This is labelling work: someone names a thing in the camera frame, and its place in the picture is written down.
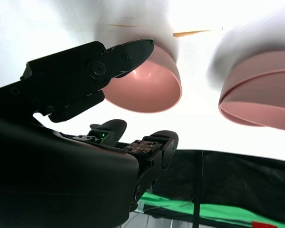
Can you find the green cloth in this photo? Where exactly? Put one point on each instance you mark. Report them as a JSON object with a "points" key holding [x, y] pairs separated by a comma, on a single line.
{"points": [[216, 211]]}

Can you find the pink plastic bowl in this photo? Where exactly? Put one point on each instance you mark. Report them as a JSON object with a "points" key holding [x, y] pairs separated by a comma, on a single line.
{"points": [[263, 64], [147, 90], [263, 95]]}

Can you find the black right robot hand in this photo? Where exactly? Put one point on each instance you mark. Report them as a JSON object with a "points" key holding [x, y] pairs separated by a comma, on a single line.
{"points": [[49, 178]]}

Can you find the black stand pole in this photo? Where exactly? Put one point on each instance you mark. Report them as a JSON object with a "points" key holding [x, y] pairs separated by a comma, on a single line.
{"points": [[197, 209]]}

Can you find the small orange sliver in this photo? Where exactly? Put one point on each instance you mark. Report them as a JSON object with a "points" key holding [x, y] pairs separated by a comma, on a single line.
{"points": [[189, 33]]}

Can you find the small red object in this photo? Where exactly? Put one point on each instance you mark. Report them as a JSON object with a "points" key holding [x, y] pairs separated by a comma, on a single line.
{"points": [[261, 225]]}

